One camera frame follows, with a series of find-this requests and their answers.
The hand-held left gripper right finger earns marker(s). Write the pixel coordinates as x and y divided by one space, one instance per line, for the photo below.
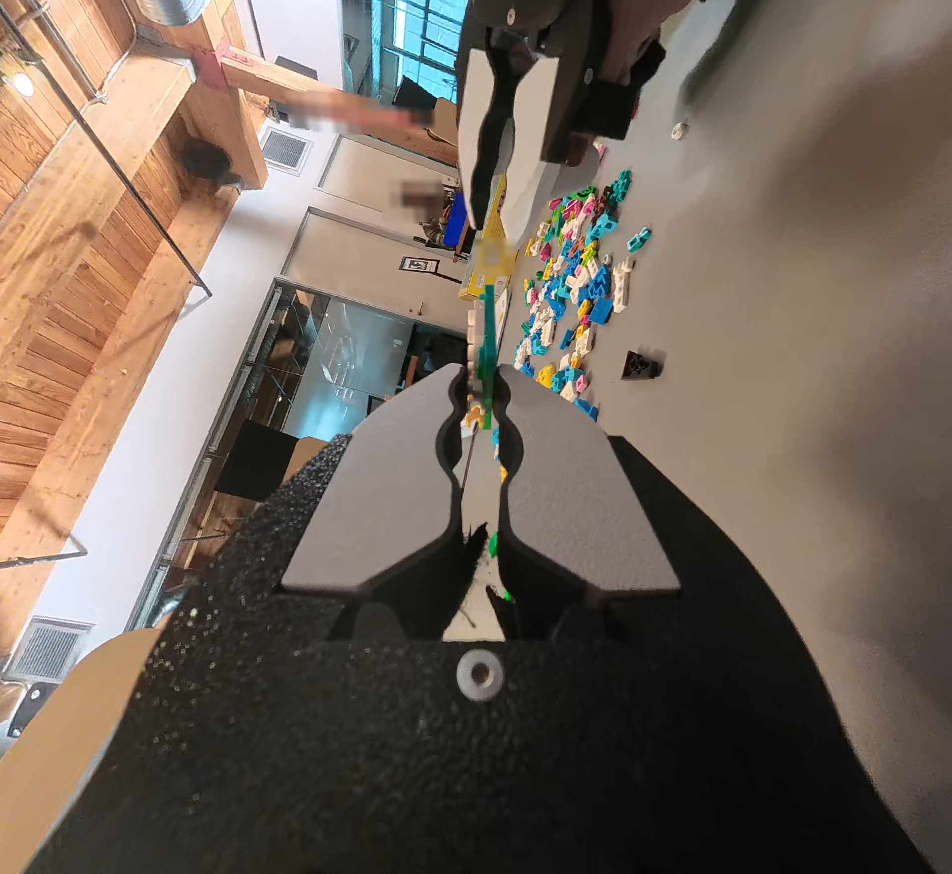
587 509

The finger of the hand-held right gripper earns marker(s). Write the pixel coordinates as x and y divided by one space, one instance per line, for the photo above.
472 115
537 138

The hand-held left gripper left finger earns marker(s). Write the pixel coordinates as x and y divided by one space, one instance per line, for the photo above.
387 495

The green toy brick assembly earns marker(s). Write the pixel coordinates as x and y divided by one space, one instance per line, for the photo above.
489 338

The grey desk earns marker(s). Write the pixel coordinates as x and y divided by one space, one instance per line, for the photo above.
781 368

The blue storage bin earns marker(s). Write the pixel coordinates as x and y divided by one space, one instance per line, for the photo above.
458 211

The large window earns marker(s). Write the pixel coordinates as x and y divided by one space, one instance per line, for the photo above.
416 4

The yellow cardboard box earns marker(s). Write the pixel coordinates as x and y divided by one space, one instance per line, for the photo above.
492 249

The black panel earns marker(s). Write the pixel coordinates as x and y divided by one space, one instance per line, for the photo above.
256 461

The single teal toy brick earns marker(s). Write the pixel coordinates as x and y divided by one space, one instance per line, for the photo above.
639 239

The pile of colourful toy bricks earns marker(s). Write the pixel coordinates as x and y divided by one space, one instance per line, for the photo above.
573 279

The glass partition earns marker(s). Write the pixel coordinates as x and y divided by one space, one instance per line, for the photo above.
312 368

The black toy brick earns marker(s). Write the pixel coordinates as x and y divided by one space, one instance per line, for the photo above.
642 365

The wooden ceiling beam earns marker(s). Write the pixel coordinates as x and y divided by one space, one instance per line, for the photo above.
253 78

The black dome fixture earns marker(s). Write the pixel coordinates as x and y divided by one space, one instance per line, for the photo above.
208 158

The black metal rod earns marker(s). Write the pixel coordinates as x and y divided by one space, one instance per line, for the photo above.
111 160

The tan plywood chair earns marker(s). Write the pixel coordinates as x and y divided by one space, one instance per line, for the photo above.
52 755

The round ceiling lamp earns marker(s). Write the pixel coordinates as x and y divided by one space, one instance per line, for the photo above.
22 84

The black and white wall tag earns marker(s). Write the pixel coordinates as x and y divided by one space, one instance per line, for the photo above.
419 266

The wall vent grille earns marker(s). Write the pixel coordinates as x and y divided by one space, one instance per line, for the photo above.
48 651
285 150

